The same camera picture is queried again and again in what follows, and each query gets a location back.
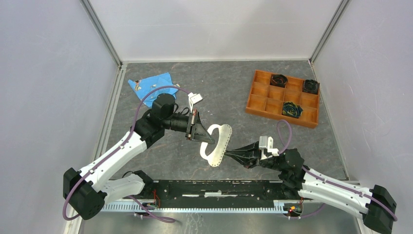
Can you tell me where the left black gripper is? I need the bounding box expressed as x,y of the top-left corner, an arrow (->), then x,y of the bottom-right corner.
163,110 -> 215,145

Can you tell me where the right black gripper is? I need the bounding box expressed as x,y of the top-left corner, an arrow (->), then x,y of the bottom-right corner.
223,141 -> 284,172

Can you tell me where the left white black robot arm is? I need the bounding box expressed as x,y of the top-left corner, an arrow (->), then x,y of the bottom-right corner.
63,93 -> 216,221

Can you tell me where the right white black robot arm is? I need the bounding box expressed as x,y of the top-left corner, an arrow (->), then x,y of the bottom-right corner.
224,142 -> 397,234

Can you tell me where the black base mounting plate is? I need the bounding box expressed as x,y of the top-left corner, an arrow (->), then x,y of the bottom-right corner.
134,180 -> 300,209

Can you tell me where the orange compartment tray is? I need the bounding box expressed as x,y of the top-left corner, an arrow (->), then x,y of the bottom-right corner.
245,70 -> 320,128

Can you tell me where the blue yellow rolled item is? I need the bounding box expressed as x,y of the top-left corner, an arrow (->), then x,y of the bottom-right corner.
282,101 -> 303,118

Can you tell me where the blue patterned cloth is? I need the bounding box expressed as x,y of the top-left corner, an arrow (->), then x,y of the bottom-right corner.
128,73 -> 179,108

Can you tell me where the black rolled item red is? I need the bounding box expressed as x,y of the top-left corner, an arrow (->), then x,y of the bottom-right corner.
270,74 -> 288,88

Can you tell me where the black rolled item corner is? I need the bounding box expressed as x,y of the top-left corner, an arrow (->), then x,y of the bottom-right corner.
302,79 -> 319,95

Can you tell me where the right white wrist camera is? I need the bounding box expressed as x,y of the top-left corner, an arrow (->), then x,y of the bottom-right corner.
259,136 -> 279,160

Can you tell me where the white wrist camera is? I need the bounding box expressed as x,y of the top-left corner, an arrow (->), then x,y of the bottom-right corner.
188,92 -> 203,112
259,136 -> 279,160

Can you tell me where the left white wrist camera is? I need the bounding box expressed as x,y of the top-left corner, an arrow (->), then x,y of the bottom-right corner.
188,92 -> 203,112

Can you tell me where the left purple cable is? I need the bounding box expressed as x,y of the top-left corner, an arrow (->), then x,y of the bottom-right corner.
62,85 -> 191,221

